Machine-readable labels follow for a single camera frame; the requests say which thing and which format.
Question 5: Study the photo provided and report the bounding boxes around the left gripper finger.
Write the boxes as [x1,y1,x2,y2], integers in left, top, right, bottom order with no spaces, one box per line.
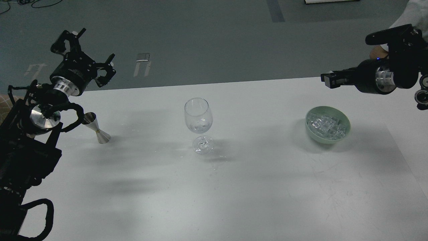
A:
[50,28,87,62]
[94,53,116,87]

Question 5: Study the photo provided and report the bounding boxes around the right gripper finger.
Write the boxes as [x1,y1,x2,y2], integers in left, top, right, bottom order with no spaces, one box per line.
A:
[321,71,344,89]

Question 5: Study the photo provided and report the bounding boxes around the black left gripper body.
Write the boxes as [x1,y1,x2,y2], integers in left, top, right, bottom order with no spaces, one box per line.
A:
[49,55,97,97]

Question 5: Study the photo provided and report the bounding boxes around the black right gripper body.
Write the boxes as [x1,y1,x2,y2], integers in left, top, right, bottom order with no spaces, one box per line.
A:
[343,59,397,95]

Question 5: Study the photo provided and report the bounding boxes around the steel double jigger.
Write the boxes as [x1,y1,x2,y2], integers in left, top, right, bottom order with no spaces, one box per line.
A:
[82,112,111,144]

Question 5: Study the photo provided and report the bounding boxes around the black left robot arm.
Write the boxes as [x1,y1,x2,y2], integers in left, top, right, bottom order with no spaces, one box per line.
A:
[0,28,116,241]

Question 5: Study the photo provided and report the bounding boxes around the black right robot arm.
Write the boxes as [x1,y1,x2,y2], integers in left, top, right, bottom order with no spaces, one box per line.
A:
[320,24,427,111]

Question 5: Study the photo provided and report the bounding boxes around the ice cubes in bowl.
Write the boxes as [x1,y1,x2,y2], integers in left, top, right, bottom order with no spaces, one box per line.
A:
[306,113,349,140]

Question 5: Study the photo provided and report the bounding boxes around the clear wine glass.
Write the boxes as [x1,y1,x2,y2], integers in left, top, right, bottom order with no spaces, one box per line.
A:
[184,97,214,155]

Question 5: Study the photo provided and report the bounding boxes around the green bowl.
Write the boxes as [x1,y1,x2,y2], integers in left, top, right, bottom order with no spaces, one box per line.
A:
[305,106,351,144]

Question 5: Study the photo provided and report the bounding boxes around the metal floor plate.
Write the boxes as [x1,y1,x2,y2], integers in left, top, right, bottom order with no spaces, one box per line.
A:
[136,53,151,62]

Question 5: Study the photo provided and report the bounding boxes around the person in white shirt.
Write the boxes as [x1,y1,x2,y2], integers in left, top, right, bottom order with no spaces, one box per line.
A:
[369,0,428,61]

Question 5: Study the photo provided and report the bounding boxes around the checkered brown cushion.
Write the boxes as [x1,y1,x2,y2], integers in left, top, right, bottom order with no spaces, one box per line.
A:
[0,94,13,118]

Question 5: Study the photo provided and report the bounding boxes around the black floor cable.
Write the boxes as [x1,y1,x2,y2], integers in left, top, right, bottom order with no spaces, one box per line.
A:
[0,0,64,14]

